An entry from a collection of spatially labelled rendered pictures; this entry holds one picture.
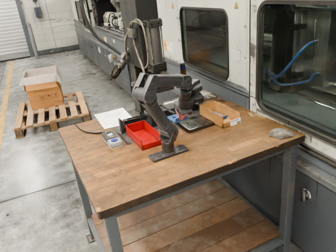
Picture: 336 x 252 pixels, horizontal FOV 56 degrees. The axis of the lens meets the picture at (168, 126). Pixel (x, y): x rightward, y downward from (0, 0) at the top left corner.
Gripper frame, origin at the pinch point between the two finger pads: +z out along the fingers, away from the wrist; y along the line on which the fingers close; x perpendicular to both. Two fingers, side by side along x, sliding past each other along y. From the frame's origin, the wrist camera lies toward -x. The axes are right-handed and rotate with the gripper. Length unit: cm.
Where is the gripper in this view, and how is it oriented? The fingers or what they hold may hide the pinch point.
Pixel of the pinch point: (181, 118)
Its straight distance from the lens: 172.7
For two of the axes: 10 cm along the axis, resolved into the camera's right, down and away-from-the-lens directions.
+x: -9.1, 2.4, -3.5
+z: -1.0, 6.9, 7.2
